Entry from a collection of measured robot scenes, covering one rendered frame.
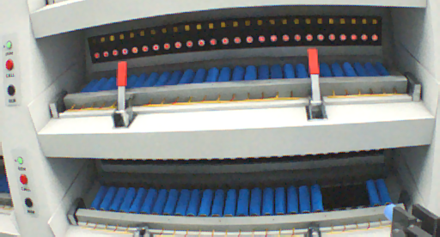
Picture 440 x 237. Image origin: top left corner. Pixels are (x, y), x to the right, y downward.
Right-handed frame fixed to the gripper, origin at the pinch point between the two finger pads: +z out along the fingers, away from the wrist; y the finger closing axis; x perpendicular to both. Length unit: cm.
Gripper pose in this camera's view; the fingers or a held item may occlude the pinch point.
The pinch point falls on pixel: (414, 225)
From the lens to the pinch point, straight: 38.9
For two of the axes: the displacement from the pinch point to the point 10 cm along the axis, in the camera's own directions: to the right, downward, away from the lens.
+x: 0.4, 10.0, -0.3
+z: 1.6, 0.3, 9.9
